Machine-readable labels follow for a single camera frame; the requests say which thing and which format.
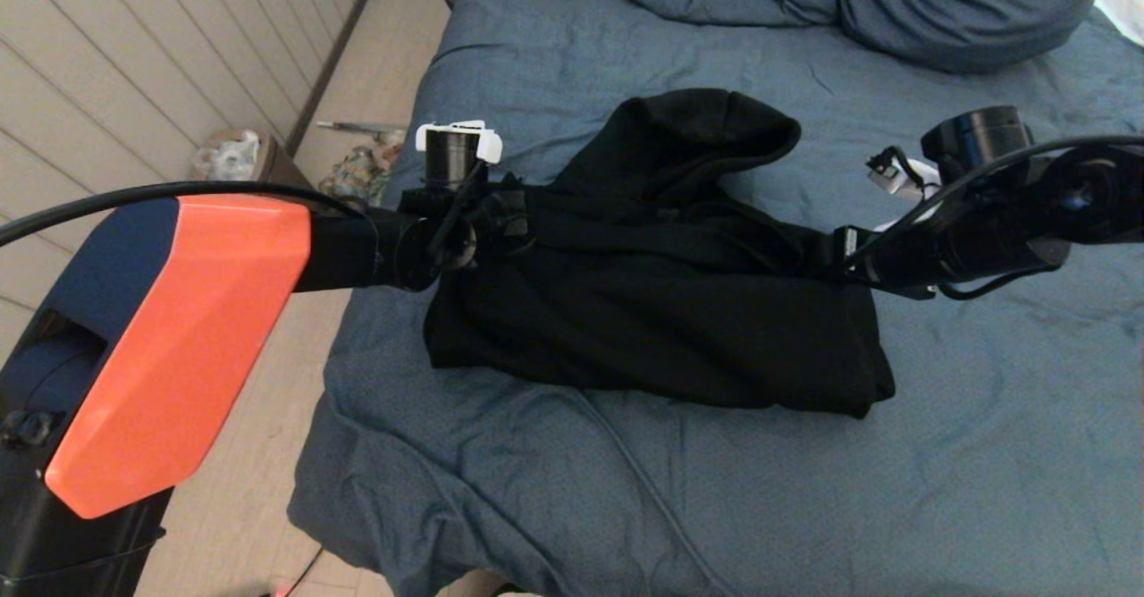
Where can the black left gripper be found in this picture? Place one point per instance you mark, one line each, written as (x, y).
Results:
(505, 213)

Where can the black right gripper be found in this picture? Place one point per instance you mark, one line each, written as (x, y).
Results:
(858, 253)

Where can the black garment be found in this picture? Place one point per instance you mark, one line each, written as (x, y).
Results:
(670, 311)

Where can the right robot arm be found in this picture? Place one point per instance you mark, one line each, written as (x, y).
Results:
(1028, 222)

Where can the colourful rag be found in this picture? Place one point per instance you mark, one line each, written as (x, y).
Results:
(353, 175)

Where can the thin stick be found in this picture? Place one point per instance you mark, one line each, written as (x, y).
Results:
(357, 126)

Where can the brown trash bin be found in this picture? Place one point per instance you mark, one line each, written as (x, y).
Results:
(273, 168)

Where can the blue bed sheet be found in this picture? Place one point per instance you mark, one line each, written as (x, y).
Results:
(938, 508)

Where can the blue pillow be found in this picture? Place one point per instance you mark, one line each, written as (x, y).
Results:
(965, 7)

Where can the clear plastic bin bag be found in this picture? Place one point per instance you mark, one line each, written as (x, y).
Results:
(228, 157)

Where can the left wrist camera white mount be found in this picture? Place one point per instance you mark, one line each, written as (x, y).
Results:
(451, 150)

